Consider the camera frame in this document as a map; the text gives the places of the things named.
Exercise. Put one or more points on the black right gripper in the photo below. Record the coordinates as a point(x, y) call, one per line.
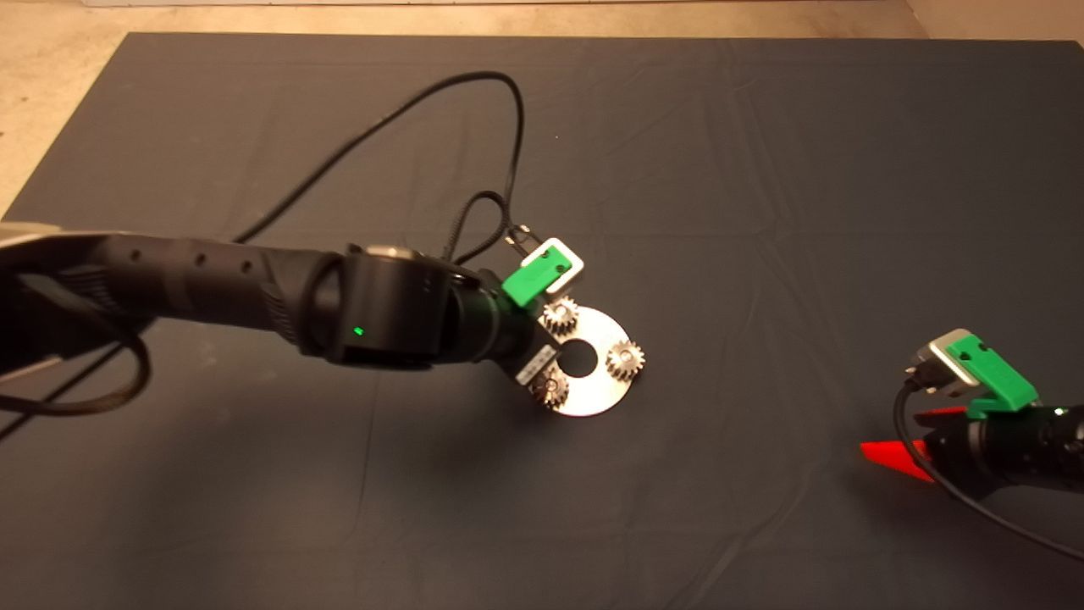
point(987, 453)

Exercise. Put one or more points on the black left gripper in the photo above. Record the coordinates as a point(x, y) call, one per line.
point(529, 347)

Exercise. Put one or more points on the small steel planetary gear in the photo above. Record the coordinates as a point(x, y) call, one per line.
point(559, 318)
point(552, 391)
point(622, 364)

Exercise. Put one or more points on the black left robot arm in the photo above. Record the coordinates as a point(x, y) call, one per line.
point(254, 292)

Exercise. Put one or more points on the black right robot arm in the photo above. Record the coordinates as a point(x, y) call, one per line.
point(1063, 449)

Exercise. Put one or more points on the round metal carrier plate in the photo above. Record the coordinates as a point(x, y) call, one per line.
point(601, 398)

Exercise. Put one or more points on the dark grey table cloth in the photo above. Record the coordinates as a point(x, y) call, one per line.
point(762, 169)

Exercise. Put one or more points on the green left camera mount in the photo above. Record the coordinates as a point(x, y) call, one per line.
point(533, 280)

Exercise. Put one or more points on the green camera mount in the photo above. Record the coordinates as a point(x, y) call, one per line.
point(999, 381)
point(533, 280)

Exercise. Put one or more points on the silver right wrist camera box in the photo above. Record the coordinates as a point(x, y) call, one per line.
point(944, 368)

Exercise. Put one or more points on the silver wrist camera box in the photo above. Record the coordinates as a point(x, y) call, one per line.
point(569, 267)
point(944, 368)

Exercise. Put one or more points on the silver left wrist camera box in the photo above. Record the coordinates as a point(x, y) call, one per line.
point(569, 267)

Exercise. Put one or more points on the green right camera mount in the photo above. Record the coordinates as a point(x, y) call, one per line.
point(999, 381)

